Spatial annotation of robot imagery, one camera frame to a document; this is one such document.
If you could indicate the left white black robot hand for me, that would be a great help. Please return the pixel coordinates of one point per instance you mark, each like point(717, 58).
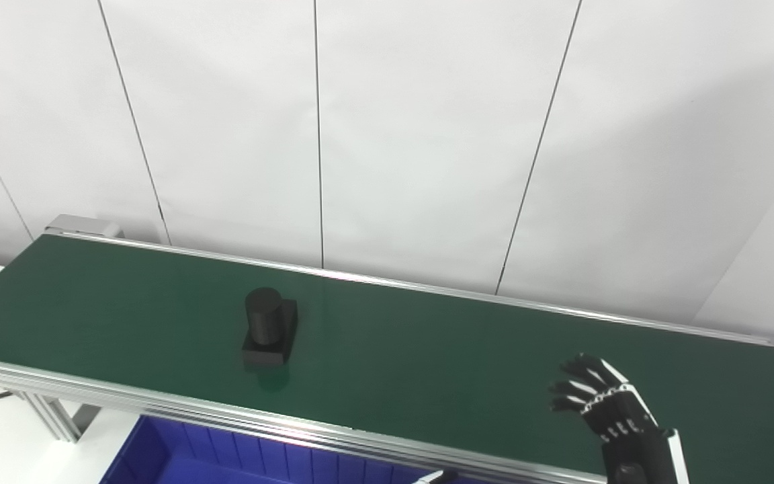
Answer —
point(437, 478)

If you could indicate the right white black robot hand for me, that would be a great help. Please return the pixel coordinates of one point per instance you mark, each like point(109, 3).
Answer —
point(622, 423)

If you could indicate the black cylinder block part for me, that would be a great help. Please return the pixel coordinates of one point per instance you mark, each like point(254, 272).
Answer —
point(267, 329)

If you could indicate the green conveyor belt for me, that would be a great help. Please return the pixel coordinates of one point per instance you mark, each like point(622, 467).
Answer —
point(427, 363)
point(158, 401)

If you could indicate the blue plastic bin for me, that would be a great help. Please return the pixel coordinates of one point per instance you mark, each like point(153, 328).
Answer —
point(226, 457)

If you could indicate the aluminium conveyor leg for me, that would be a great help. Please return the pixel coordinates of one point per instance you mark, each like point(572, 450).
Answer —
point(51, 413)

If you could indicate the grey conveyor motor box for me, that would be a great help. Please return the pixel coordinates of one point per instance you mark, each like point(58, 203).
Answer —
point(84, 225)

